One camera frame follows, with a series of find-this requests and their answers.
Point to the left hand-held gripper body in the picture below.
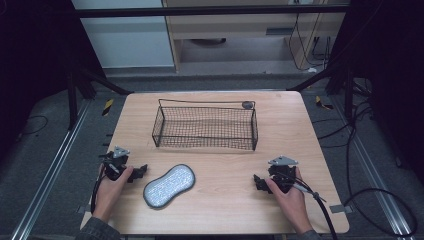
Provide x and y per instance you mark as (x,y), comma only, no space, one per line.
(115,163)

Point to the person's right hand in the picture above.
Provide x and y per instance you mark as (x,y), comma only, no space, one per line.
(293,206)

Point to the black curtain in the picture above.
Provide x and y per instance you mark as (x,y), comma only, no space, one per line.
(393,66)
(33,60)

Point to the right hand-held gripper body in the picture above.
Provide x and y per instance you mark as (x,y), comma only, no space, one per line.
(283,173)

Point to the person's left hand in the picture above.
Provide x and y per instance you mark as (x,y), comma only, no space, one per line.
(108,196)

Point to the black metal stand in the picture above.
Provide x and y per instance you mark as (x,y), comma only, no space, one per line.
(348,96)
(72,100)

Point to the black horizontal frame bar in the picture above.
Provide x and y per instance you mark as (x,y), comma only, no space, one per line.
(206,11)

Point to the grey scrubbing pad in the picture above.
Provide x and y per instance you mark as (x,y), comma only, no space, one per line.
(169,186)

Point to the grey tape tab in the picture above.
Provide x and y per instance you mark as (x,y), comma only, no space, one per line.
(340,209)
(83,209)

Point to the aluminium floor rail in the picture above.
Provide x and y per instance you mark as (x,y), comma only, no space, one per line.
(373,173)
(50,170)

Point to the yellow black tape strip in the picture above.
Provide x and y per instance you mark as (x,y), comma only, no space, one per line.
(107,107)
(321,104)

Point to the white cabinet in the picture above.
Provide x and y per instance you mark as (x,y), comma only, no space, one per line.
(130,43)

